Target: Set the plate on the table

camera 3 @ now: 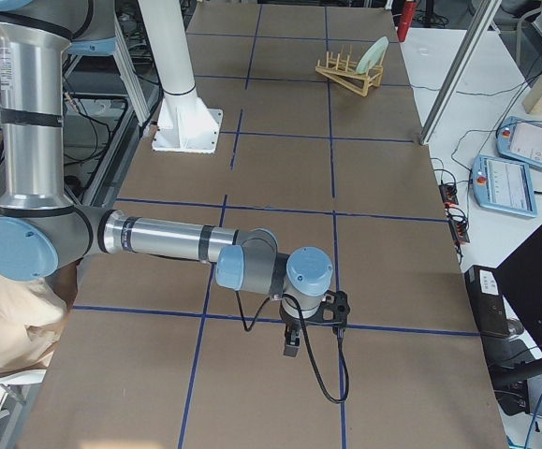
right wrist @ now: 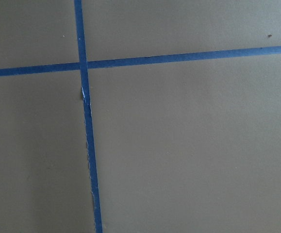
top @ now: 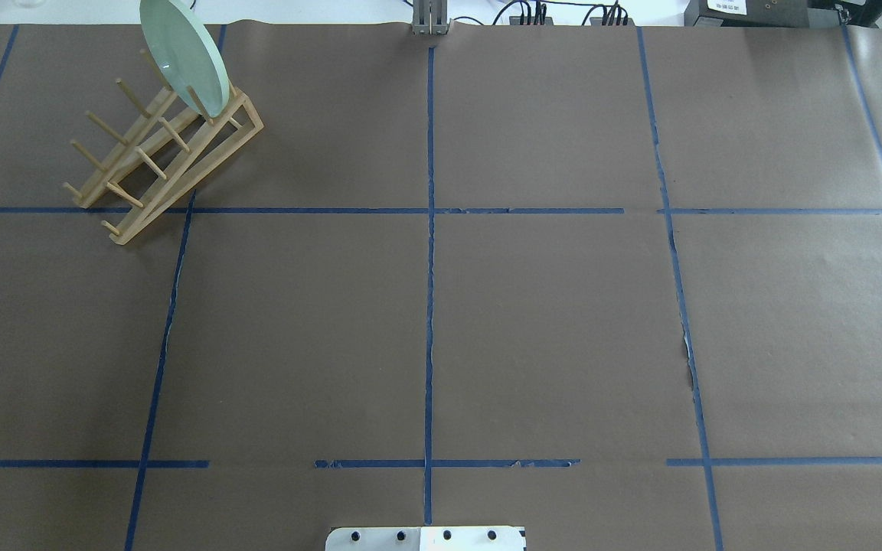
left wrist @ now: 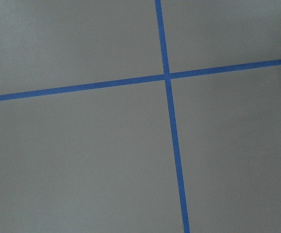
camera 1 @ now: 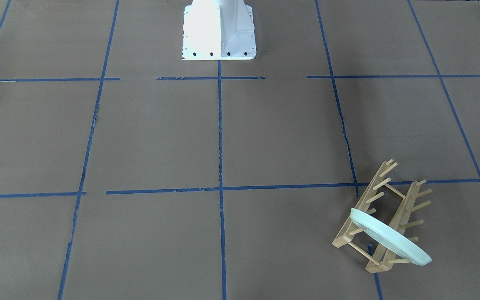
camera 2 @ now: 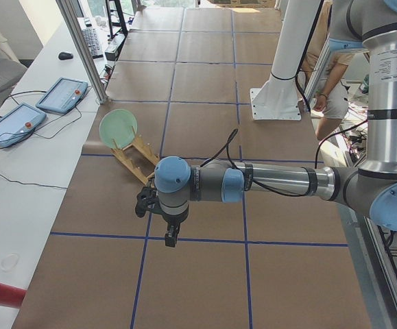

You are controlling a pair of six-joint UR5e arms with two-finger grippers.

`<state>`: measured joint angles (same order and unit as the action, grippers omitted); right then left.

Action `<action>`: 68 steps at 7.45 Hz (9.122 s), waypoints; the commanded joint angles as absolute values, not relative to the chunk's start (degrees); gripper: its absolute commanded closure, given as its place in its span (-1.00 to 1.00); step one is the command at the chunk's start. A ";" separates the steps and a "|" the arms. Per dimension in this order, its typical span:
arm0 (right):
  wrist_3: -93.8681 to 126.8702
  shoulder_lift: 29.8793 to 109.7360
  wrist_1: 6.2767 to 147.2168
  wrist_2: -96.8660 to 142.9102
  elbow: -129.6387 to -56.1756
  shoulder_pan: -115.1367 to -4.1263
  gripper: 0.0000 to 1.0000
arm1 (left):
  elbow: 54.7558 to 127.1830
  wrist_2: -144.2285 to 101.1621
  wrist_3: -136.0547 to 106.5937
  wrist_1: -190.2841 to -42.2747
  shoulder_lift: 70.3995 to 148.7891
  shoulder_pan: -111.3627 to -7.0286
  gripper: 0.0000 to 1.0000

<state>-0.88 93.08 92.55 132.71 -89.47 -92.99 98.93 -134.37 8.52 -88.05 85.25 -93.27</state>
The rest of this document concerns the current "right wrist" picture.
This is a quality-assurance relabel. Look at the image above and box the blue tape line lengthwise right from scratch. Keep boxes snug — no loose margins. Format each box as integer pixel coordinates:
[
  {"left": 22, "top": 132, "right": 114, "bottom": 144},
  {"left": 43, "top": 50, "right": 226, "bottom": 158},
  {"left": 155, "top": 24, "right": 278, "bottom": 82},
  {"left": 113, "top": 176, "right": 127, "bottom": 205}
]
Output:
[{"left": 74, "top": 0, "right": 103, "bottom": 233}]

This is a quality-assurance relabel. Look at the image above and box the blue tape line crosswise far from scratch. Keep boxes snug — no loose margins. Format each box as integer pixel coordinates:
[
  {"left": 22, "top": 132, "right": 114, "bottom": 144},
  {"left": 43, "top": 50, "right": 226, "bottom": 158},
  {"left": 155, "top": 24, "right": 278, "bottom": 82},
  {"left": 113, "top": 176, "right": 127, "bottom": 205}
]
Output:
[{"left": 0, "top": 46, "right": 281, "bottom": 77}]

